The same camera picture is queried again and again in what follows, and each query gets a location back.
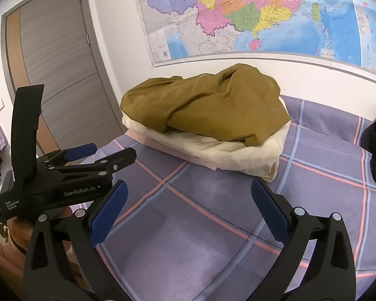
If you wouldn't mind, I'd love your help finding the person's left hand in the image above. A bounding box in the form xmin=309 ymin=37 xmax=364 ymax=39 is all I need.
xmin=6 ymin=218 xmax=36 ymax=253

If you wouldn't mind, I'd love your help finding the grey wooden door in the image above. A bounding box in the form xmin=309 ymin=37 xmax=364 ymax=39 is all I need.
xmin=2 ymin=0 xmax=126 ymax=160

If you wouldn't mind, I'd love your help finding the olive green jacket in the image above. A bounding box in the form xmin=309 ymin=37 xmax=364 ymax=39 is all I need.
xmin=121 ymin=63 xmax=291 ymax=147

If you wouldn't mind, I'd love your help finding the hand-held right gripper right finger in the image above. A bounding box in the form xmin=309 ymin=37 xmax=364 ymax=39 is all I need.
xmin=251 ymin=179 xmax=356 ymax=301

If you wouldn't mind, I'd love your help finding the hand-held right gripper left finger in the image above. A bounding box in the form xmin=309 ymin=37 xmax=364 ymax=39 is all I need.
xmin=23 ymin=180 xmax=129 ymax=301

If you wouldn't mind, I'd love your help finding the person's left forearm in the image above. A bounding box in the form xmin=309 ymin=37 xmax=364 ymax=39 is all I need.
xmin=0 ymin=235 xmax=29 ymax=278

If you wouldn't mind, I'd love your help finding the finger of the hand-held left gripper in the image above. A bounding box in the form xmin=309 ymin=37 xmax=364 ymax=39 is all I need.
xmin=81 ymin=147 xmax=138 ymax=180
xmin=44 ymin=143 xmax=98 ymax=167

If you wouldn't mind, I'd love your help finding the colourful wall map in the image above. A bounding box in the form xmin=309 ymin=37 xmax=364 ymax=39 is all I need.
xmin=133 ymin=0 xmax=376 ymax=80

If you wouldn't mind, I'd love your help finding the pink folded cloth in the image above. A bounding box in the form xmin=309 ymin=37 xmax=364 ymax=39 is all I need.
xmin=127 ymin=130 xmax=220 ymax=172

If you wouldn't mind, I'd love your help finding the purple plaid bed sheet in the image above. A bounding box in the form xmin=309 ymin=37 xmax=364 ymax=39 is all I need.
xmin=78 ymin=94 xmax=376 ymax=301

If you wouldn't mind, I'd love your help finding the cream puffy cloth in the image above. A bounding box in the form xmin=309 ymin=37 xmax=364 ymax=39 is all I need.
xmin=122 ymin=96 xmax=291 ymax=182

